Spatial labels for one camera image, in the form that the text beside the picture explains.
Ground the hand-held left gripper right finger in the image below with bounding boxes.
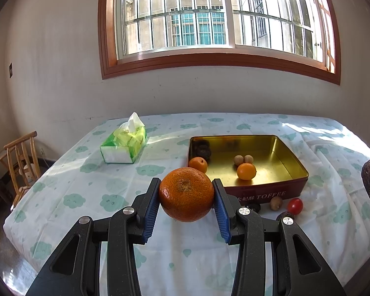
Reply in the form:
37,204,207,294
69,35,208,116
212,178,347,296

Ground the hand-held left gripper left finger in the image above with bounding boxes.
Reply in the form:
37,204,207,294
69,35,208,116
26,177,161,296

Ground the mandarin orange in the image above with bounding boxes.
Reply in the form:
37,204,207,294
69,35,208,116
188,157,208,174
159,167,215,222

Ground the smooth small orange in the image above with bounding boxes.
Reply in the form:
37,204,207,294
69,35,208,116
237,162,257,181

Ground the red cherry tomato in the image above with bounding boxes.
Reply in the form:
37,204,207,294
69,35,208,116
288,198,304,215

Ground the red and gold tin box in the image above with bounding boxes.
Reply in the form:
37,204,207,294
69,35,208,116
187,135,309,206

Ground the green tissue pack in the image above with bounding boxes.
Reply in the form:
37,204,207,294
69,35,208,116
100,112,148,164

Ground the wooden chair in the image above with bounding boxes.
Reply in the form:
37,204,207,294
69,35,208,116
0,131,40,204

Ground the large barred window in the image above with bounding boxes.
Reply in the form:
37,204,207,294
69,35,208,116
98,0,341,86

